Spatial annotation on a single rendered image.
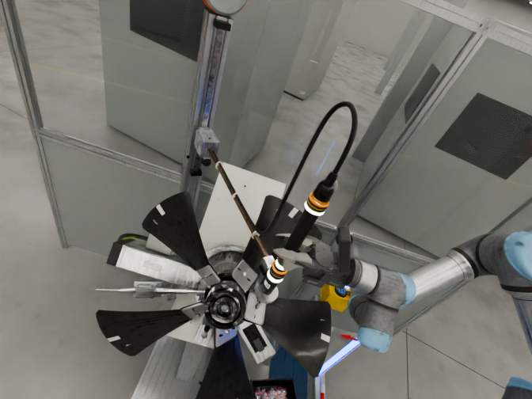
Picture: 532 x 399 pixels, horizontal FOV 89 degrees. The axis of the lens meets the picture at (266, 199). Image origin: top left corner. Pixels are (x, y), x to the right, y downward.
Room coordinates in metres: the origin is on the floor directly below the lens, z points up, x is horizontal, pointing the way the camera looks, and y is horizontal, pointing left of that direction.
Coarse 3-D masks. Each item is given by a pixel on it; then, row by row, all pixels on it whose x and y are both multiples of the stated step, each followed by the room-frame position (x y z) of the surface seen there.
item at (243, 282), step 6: (240, 264) 0.54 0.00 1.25; (246, 264) 0.54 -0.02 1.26; (234, 270) 0.53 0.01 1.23; (246, 270) 0.52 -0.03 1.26; (252, 270) 0.52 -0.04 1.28; (234, 276) 0.51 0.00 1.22; (240, 276) 0.51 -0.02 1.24; (246, 276) 0.50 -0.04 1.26; (252, 276) 0.50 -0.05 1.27; (240, 282) 0.49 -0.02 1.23; (246, 282) 0.49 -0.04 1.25; (252, 282) 0.48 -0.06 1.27; (246, 288) 0.47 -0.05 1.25
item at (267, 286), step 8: (328, 176) 0.46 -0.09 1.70; (336, 176) 0.45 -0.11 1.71; (320, 184) 0.45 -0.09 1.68; (328, 184) 0.45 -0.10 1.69; (320, 192) 0.44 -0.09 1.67; (328, 192) 0.44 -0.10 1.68; (320, 200) 0.44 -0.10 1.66; (328, 200) 0.45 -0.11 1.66; (264, 280) 0.46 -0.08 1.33; (264, 288) 0.45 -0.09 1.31; (272, 288) 0.44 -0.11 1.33
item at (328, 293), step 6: (324, 288) 0.77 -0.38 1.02; (330, 288) 0.74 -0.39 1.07; (324, 294) 0.74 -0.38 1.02; (330, 294) 0.71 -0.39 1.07; (336, 294) 0.72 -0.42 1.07; (324, 300) 0.71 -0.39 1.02; (330, 300) 0.71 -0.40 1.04; (336, 300) 0.71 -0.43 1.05; (342, 300) 0.71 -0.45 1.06; (348, 300) 0.72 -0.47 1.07; (336, 306) 0.71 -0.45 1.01; (342, 306) 0.71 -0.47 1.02
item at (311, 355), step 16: (272, 304) 0.49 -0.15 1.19; (288, 304) 0.52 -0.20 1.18; (304, 304) 0.54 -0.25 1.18; (320, 304) 0.56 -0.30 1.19; (272, 320) 0.44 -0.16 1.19; (288, 320) 0.47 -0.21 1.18; (304, 320) 0.49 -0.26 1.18; (272, 336) 0.40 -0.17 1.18; (288, 336) 0.42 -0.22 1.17; (304, 336) 0.44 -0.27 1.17; (320, 336) 0.47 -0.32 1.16; (288, 352) 0.39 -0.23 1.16; (304, 352) 0.41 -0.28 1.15; (320, 352) 0.43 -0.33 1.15; (304, 368) 0.37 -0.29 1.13; (320, 368) 0.39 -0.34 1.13
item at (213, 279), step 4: (204, 268) 0.48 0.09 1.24; (208, 268) 0.47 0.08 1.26; (200, 272) 0.49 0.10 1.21; (204, 272) 0.48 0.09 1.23; (208, 272) 0.47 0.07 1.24; (212, 272) 0.47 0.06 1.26; (200, 276) 0.49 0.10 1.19; (212, 276) 0.47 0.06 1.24; (216, 276) 0.46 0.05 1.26; (204, 280) 0.48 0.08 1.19; (208, 280) 0.47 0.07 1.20; (212, 280) 0.47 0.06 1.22; (216, 280) 0.46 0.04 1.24; (208, 284) 0.47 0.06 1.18; (212, 284) 0.47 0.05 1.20
